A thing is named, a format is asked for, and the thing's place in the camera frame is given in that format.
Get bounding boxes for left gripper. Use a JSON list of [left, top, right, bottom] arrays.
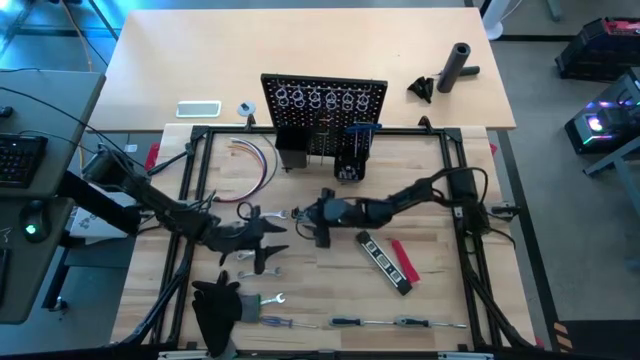
[[219, 204, 290, 275]]

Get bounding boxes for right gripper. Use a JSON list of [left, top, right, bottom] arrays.
[[298, 188, 351, 250]]

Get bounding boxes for black spirit level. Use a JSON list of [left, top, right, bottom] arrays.
[[354, 230, 414, 297]]

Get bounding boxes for blue hand tool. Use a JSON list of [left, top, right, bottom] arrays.
[[343, 121, 384, 139]]

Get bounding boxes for red hand tool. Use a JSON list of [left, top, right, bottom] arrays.
[[390, 238, 422, 285]]

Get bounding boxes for grey and black screwdriver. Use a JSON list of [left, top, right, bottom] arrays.
[[394, 315, 468, 330], [328, 316, 397, 329]]

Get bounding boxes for tall black plastic bin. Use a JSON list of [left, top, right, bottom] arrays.
[[274, 127, 310, 170]]

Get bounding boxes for wide black plastic bin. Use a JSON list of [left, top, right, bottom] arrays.
[[333, 152, 369, 184]]

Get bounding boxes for grey glove green cuff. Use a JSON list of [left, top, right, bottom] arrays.
[[238, 293, 263, 324]]

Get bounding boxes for silver double prong hook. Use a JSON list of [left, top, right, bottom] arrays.
[[352, 124, 376, 164], [308, 124, 334, 168]]

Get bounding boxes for black work glove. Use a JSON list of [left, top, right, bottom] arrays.
[[191, 269, 242, 359]]

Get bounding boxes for black perforated pegboard stand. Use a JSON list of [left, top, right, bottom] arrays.
[[260, 73, 390, 171]]

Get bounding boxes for silver aluminium bar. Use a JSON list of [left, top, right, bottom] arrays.
[[158, 350, 210, 360], [436, 351, 495, 360]]

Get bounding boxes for white smartphone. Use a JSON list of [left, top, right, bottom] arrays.
[[175, 99, 223, 119]]

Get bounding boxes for light wooden desk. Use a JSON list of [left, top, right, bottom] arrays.
[[87, 7, 517, 134]]

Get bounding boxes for white cardboard box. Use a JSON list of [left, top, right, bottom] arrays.
[[68, 189, 140, 246]]

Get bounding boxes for black support strut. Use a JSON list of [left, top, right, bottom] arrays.
[[55, 171, 142, 237]]

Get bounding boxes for grey cylinder tube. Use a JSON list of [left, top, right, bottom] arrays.
[[436, 42, 472, 95]]

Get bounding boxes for black computer mouse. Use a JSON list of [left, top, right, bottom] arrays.
[[18, 199, 53, 245]]

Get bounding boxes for grey side desk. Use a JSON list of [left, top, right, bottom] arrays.
[[0, 69, 107, 326]]

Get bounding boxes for black RGB keyboard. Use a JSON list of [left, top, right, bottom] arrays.
[[0, 133, 50, 190]]

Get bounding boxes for RGB lit computer tower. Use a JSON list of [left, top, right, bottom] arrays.
[[563, 67, 640, 155]]

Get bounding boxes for black mat hazard stripes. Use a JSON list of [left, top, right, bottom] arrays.
[[552, 319, 640, 360]]

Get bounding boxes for black equipment case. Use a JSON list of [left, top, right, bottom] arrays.
[[554, 16, 640, 82]]

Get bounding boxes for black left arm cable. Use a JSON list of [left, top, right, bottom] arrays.
[[199, 188, 255, 222]]

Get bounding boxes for blue handle screwdriver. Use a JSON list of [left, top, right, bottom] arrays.
[[259, 315, 321, 331]]

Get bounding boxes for silver wire ring rack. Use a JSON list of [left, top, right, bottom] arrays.
[[272, 87, 374, 119]]

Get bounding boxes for black rod handle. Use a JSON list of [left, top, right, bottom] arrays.
[[147, 143, 194, 176]]

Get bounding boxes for black aluminium extrusion frame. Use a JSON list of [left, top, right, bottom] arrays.
[[119, 115, 539, 351]]

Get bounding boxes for black angular bracket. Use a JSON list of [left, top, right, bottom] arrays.
[[406, 75, 435, 105]]

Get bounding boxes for white pedestal stand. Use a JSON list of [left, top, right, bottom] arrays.
[[479, 0, 524, 41]]

